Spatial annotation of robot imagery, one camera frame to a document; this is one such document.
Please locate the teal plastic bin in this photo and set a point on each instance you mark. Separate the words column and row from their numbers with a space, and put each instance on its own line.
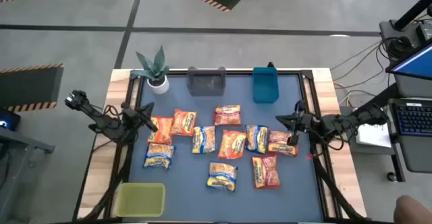
column 265, row 85

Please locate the monitor with blue screen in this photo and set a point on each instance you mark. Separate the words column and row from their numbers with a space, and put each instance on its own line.
column 415, row 65

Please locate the small black mount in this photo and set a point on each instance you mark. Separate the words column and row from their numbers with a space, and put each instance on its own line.
column 270, row 64

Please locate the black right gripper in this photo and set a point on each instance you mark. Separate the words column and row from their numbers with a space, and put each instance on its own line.
column 303, row 122

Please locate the white paper sheet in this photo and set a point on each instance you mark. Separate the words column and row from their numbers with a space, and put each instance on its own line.
column 373, row 136

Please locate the black caster wheel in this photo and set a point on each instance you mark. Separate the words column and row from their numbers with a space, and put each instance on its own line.
column 391, row 176

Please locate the yellow-green plastic bin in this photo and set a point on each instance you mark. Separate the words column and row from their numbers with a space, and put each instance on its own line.
column 140, row 200

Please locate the black metal pole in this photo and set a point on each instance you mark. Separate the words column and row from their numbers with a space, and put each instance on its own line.
column 413, row 10

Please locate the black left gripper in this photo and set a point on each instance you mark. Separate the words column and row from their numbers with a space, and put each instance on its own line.
column 130, row 122

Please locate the black device with blue light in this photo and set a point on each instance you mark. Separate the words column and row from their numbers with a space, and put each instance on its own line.
column 10, row 121

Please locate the person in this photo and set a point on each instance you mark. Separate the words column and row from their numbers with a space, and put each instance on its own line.
column 413, row 212

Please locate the grey stand base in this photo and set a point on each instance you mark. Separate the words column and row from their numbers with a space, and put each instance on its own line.
column 388, row 28

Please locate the grey plastic bin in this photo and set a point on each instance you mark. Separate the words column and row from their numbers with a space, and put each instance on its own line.
column 206, row 82

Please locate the red Maruchan ramen pack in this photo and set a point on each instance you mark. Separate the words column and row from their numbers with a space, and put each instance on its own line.
column 281, row 144
column 227, row 115
column 266, row 171

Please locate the grey metal desk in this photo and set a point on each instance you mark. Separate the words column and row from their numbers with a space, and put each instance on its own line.
column 20, row 141

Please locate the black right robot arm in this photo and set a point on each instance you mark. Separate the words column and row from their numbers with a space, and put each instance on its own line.
column 351, row 119

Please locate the snake plant in white pot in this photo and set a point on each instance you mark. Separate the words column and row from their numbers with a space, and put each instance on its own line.
column 158, row 86

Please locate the orange Maruchan ramen pack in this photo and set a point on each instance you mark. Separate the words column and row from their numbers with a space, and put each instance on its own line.
column 232, row 144
column 161, row 131
column 184, row 122

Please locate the blue Maruchan ramen pack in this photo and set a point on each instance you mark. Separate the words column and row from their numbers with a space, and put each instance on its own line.
column 257, row 139
column 222, row 176
column 204, row 139
column 158, row 156

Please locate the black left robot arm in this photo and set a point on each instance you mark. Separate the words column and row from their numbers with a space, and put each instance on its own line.
column 101, row 122

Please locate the blue-grey table mat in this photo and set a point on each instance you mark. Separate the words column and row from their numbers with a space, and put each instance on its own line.
column 202, row 200

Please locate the laptop computer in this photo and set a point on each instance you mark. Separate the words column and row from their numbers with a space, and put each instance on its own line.
column 418, row 156

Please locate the black backlit keyboard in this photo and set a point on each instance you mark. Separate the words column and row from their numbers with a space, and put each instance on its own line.
column 413, row 119

